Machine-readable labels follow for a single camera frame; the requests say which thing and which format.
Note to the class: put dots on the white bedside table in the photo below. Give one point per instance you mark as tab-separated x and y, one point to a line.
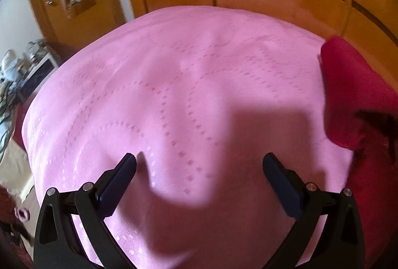
39	73

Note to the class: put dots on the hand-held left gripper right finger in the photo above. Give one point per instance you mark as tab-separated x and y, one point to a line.
284	183

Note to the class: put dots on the red cloth garment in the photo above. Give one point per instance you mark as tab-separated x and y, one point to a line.
354	107

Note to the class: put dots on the pink patterned bedspread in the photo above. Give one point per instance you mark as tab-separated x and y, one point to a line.
192	94

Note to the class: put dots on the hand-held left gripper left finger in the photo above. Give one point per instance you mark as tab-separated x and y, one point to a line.
116	182

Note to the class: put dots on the pink slipper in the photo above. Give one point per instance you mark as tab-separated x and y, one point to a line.
21	213

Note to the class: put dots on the light blue crumpled cloth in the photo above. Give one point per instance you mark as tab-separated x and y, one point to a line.
6	94

